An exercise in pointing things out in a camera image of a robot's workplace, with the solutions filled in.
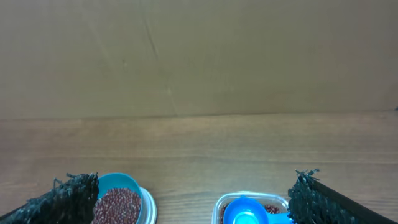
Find clear plastic food container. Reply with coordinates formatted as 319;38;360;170
211;191;293;224

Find red adzuki beans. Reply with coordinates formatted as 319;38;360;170
92;188;288;224

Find blue metal bowl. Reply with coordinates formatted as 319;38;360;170
91;173;142;224

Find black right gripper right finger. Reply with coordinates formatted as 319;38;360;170
288;169;397;224

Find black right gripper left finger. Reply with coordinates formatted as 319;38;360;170
1;173;100;224

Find blue plastic measuring scoop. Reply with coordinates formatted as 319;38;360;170
223;196;293;224

